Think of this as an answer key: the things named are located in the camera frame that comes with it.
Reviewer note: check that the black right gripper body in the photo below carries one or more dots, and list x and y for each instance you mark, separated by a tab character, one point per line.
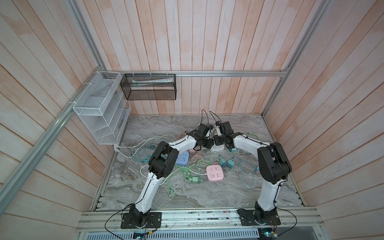
219	140

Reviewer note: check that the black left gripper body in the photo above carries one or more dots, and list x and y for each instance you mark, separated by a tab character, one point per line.
206	143

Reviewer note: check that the teal USB charger plug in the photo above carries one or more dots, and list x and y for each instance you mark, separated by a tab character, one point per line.
230	163

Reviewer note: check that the blue power strip cube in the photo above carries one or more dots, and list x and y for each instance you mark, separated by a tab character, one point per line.
183	159

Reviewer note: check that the pink power strip cube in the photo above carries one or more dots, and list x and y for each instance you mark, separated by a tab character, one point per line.
214	173

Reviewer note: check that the light green USB charger plug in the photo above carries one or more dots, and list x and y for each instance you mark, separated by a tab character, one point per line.
195	180

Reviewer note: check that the white power strip cube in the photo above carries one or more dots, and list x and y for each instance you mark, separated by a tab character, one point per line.
216	148

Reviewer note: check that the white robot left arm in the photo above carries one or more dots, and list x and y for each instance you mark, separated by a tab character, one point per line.
161	164

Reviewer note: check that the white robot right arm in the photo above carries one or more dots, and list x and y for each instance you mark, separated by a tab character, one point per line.
274	166

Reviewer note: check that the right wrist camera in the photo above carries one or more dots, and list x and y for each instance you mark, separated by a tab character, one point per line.
219	128

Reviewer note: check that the black mesh wall basket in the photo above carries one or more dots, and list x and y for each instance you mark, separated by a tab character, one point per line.
149	87

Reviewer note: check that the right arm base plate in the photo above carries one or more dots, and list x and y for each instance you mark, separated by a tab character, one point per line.
259	217

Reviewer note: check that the aluminium front rail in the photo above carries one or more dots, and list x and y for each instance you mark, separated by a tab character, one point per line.
193	219

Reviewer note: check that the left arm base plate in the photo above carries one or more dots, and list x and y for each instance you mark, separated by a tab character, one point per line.
136	220

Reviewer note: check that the white wire mesh shelf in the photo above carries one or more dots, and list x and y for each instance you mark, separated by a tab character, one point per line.
103	109

